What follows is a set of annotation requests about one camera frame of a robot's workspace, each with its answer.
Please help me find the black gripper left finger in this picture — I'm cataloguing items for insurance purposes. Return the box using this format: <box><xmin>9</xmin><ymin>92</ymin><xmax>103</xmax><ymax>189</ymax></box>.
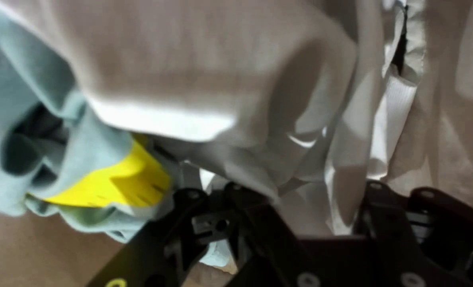
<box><xmin>87</xmin><ymin>183</ymin><xmax>271</xmax><ymax>287</ymax></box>

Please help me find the white clothing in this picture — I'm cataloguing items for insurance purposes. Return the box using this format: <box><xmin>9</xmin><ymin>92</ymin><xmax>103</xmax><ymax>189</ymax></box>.
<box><xmin>0</xmin><ymin>0</ymin><xmax>408</xmax><ymax>234</ymax></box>

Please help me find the light blue yellow clothing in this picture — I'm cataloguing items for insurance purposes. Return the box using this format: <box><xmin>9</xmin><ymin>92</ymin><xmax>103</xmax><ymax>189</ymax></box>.
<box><xmin>0</xmin><ymin>4</ymin><xmax>232</xmax><ymax>269</ymax></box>

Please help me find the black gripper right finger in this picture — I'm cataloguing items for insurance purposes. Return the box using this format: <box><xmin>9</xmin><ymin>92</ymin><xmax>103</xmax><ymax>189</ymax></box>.
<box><xmin>357</xmin><ymin>180</ymin><xmax>473</xmax><ymax>287</ymax></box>

